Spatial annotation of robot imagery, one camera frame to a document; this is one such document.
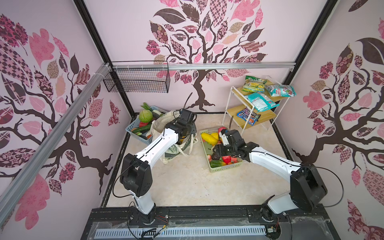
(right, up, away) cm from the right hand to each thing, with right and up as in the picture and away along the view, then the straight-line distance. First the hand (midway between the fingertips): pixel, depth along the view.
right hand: (217, 146), depth 87 cm
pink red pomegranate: (+6, +10, +23) cm, 26 cm away
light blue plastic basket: (-48, +5, +13) cm, 50 cm away
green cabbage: (-49, +20, +16) cm, 55 cm away
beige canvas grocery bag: (-20, -1, +3) cm, 20 cm away
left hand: (-16, +11, -1) cm, 19 cm away
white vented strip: (-29, -39, -18) cm, 52 cm away
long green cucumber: (-50, +10, +13) cm, 53 cm away
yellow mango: (-2, +4, +8) cm, 9 cm away
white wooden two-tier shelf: (+11, +27, -2) cm, 29 cm away
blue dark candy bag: (+18, +20, +8) cm, 28 cm away
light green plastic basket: (0, -10, -1) cm, 10 cm away
